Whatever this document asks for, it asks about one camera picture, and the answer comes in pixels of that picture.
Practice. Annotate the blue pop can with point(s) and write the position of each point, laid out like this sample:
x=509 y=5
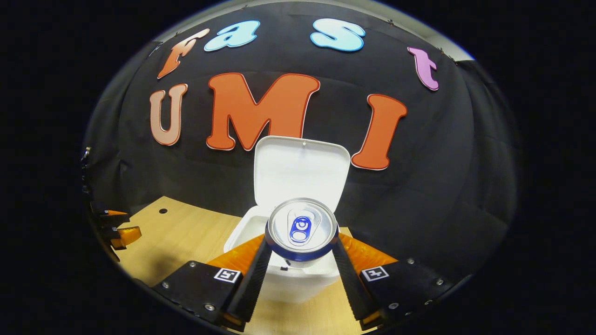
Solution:
x=301 y=228

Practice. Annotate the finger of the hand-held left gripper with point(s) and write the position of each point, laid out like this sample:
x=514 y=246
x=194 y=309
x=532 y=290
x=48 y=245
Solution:
x=123 y=236
x=111 y=217

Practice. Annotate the wooden desktop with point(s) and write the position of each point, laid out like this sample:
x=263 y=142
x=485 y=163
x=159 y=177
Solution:
x=186 y=232

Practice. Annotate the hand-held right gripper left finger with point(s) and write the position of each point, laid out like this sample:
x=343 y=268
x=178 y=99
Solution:
x=253 y=284

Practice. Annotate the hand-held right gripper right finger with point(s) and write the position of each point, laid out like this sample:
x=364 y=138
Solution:
x=349 y=284

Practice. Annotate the white desktop garbage bin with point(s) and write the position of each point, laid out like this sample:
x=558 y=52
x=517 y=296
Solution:
x=302 y=177

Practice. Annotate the black backdrop cloth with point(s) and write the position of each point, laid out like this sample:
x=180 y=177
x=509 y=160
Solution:
x=442 y=186

